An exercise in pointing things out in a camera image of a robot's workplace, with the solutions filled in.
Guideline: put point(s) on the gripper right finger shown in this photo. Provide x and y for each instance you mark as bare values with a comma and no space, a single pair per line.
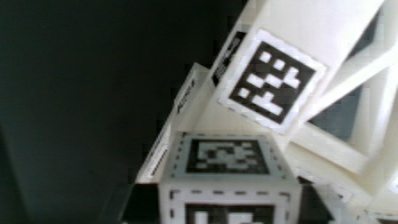
322,207

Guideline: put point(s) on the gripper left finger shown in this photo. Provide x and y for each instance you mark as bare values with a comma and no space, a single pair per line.
141,212

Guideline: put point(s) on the white chair leg block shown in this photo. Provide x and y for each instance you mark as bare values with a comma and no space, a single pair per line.
187,93

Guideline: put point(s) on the white tagged cube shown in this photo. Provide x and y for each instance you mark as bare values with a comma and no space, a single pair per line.
228,183

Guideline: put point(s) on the white chair back frame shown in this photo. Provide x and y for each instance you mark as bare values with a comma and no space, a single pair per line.
340,135

